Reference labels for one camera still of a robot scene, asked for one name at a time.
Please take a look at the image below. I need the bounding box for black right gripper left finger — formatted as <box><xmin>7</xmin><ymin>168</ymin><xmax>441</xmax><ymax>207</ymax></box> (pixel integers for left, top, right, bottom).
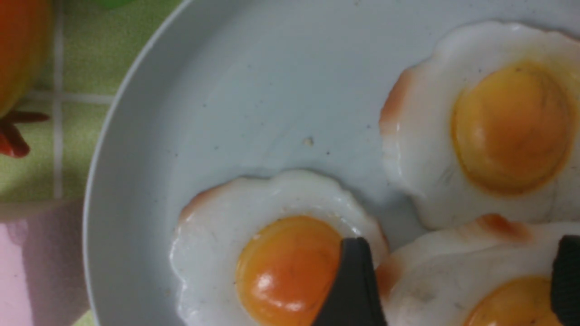
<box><xmin>313</xmin><ymin>237</ymin><xmax>386</xmax><ymax>326</ymax></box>

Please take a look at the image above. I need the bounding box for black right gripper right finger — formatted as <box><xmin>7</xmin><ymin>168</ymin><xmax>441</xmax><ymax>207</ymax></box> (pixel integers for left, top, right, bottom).
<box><xmin>550</xmin><ymin>235</ymin><xmax>580</xmax><ymax>326</ymax></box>

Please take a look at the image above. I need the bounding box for fried egg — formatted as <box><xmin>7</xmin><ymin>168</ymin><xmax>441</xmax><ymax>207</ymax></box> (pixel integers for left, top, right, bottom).
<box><xmin>378</xmin><ymin>21</ymin><xmax>579</xmax><ymax>230</ymax></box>
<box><xmin>377</xmin><ymin>214</ymin><xmax>579</xmax><ymax>326</ymax></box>
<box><xmin>169</xmin><ymin>170</ymin><xmax>389</xmax><ymax>326</ymax></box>

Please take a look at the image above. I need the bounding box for grey-blue egg plate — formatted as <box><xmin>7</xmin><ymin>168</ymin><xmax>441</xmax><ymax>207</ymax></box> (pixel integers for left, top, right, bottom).
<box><xmin>83</xmin><ymin>0</ymin><xmax>579</xmax><ymax>326</ymax></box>

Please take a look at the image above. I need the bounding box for pink cube block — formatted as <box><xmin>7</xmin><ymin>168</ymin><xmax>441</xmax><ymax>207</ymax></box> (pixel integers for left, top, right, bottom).
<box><xmin>0</xmin><ymin>199</ymin><xmax>89</xmax><ymax>326</ymax></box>

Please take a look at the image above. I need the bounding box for green checkered tablecloth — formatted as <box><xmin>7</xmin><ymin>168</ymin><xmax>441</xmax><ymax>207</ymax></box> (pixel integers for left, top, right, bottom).
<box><xmin>0</xmin><ymin>0</ymin><xmax>184</xmax><ymax>326</ymax></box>

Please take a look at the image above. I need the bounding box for red yellow apple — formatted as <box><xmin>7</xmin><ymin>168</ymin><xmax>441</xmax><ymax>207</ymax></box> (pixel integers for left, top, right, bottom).
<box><xmin>0</xmin><ymin>0</ymin><xmax>53</xmax><ymax>159</ymax></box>

